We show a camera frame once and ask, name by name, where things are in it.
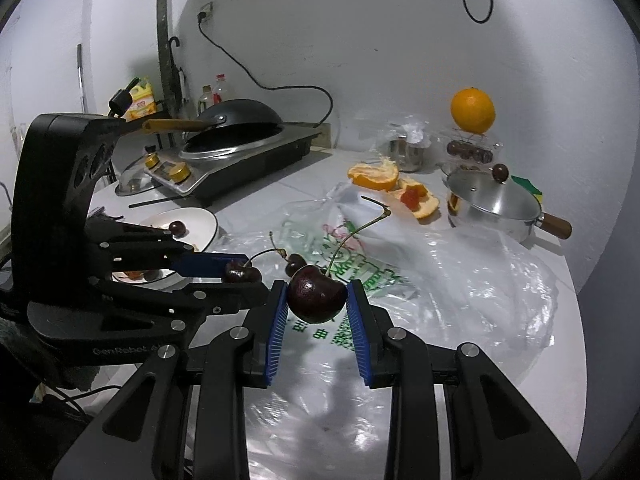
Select black chopsticks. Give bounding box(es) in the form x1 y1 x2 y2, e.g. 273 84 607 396
128 192 183 208

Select whole orange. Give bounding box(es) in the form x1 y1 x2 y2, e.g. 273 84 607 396
450 87 496 136

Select large stemmed dark red cherry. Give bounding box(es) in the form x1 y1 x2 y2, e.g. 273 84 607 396
286 196 392 325

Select clear plastic cherry box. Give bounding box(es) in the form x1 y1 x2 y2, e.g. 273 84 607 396
440 127 503 176

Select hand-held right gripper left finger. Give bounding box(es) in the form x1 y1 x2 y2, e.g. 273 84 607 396
52 281 289 480

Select steel wok lid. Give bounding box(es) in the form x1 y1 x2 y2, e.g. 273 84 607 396
114 152 163 197

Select steel pot with lid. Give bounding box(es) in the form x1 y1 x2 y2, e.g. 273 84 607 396
445 162 573 243

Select dark vertical pipe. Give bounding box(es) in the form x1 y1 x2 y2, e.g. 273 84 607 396
156 0 176 126

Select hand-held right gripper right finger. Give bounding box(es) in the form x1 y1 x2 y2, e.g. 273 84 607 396
347 280 581 480

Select yellow green sponge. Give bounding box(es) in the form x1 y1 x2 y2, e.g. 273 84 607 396
510 175 545 198

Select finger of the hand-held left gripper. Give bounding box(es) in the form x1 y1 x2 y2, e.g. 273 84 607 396
95 280 272 333
90 217 251 286

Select clear printed plastic bag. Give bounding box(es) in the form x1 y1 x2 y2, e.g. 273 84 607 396
210 182 558 480

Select black wok with wooden handle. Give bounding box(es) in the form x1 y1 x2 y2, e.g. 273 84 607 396
142 99 286 143

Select silver induction cooker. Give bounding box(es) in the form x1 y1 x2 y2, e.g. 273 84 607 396
145 122 323 208

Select red capped oil bottle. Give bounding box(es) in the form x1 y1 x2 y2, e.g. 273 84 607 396
212 74 232 106

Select black cooker power cable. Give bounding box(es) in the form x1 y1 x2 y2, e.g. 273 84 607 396
197 10 335 126

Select yellow detergent bottle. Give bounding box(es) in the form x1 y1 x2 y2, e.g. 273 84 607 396
124 77 157 122

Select orange peel piece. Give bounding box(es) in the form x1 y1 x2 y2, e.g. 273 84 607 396
390 177 441 221

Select grey wall rail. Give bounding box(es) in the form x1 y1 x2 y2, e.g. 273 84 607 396
76 44 86 113

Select white round plate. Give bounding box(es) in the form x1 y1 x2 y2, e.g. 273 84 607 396
112 207 218 286

